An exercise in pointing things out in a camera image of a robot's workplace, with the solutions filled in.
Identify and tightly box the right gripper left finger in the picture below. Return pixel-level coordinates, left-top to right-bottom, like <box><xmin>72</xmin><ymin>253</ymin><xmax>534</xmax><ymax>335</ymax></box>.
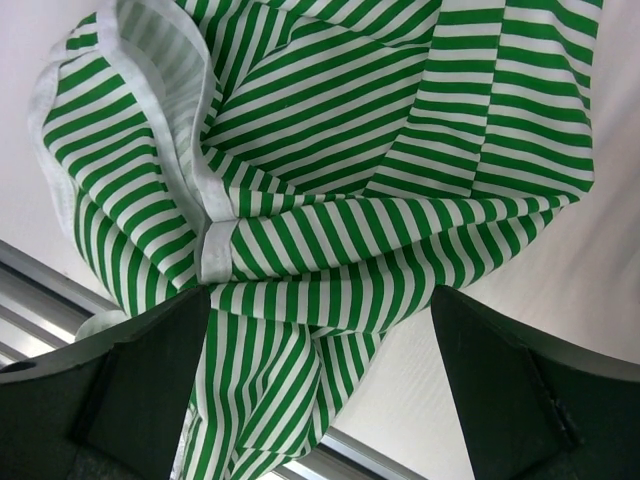
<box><xmin>1</xmin><ymin>287</ymin><xmax>210</xmax><ymax>479</ymax></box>

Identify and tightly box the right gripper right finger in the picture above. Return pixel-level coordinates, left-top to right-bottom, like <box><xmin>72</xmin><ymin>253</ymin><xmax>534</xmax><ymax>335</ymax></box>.
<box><xmin>431</xmin><ymin>287</ymin><xmax>639</xmax><ymax>479</ymax></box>

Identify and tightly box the green white striped tank top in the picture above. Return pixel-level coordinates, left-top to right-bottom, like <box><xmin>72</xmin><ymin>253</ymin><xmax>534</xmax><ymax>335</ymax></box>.
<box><xmin>28</xmin><ymin>1</ymin><xmax>603</xmax><ymax>479</ymax></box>

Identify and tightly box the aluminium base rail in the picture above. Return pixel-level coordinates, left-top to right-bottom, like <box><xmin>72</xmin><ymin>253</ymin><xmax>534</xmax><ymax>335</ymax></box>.
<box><xmin>0</xmin><ymin>237</ymin><xmax>481</xmax><ymax>480</ymax></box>

